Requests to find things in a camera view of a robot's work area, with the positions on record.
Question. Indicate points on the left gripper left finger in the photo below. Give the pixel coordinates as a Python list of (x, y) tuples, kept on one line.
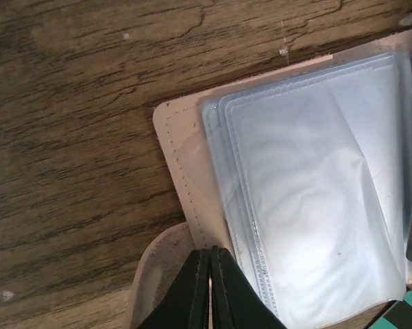
[(185, 304)]

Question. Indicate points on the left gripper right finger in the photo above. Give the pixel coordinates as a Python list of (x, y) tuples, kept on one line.
[(235, 303)]

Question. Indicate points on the beige leather card holder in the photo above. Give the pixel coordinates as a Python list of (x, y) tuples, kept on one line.
[(305, 175)]

